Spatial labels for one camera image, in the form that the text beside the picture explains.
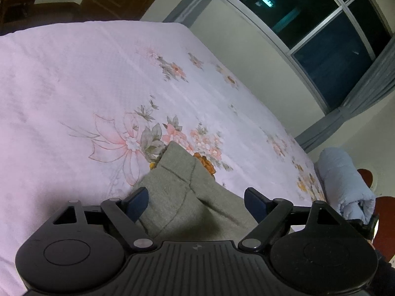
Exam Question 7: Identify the red chair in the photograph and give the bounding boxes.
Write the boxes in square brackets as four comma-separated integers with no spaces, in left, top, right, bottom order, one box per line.
[357,168,395,253]

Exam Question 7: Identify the grey pants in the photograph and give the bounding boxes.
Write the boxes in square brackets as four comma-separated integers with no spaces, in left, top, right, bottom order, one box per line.
[130,142,263,244]

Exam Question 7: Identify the rolled light blue blanket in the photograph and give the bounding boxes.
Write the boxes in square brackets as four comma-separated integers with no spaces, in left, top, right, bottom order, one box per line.
[315,147,376,225]

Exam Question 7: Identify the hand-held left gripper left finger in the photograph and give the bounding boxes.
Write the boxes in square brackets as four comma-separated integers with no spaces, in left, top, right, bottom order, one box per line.
[52,187,158,252]

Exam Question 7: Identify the floral bed sheet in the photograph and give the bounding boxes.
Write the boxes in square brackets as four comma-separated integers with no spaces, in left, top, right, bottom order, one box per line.
[0,21,328,296]

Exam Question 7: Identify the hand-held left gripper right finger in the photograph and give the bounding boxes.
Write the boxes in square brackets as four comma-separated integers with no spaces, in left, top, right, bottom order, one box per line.
[237,187,345,252]

